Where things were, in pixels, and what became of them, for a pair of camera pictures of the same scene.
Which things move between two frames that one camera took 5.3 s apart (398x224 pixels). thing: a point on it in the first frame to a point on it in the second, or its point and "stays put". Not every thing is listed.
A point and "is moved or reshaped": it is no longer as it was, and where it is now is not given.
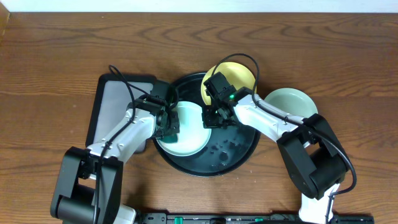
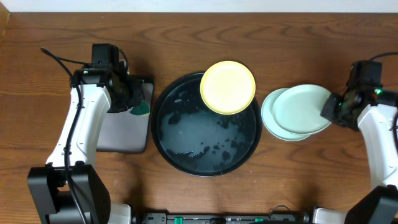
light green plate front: x=193 y=138 to x=298 y=109
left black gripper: x=176 y=119 to x=135 y=84
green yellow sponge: x=171 y=139 is moved or reshaped
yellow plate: x=239 y=75 stays put
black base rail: x=244 y=218 stays put
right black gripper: x=208 y=122 to x=329 y=109
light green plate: x=292 y=101 is moved or reshaped
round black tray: x=230 y=149 stays put
